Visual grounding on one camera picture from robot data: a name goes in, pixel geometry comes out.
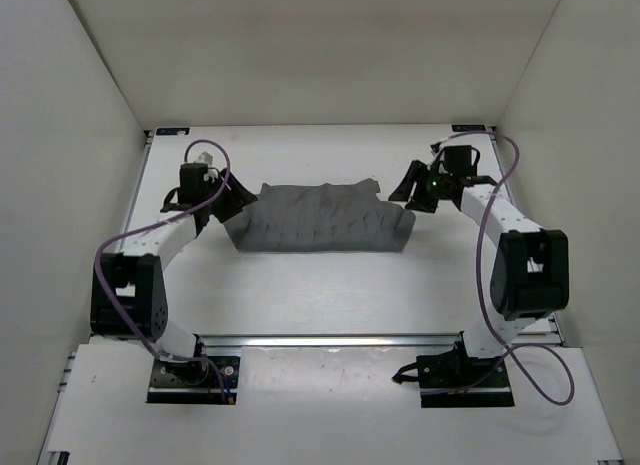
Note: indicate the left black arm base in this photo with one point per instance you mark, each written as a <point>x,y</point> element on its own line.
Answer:
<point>196,383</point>

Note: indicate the left blue table label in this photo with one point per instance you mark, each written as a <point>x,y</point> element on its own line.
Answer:
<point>172,131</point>

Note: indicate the grey pleated skirt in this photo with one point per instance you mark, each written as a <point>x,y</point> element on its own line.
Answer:
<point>322,218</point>

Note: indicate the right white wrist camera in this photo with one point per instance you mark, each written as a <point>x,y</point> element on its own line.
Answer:
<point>436,147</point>

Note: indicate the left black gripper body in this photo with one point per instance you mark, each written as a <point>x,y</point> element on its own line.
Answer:
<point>229,201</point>

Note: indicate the blue table label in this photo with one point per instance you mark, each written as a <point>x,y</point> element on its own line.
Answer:
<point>172,131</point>
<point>465,128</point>

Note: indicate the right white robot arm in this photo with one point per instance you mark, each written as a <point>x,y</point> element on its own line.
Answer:
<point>530,275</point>

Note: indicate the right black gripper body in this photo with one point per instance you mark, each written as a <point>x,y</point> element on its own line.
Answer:
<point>430,190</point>

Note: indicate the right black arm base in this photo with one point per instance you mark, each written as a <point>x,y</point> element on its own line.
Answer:
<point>453,379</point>

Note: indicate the right blue table label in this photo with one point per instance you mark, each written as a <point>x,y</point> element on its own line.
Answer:
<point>465,128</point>

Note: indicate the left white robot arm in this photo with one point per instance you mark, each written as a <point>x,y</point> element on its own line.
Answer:
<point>129,297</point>

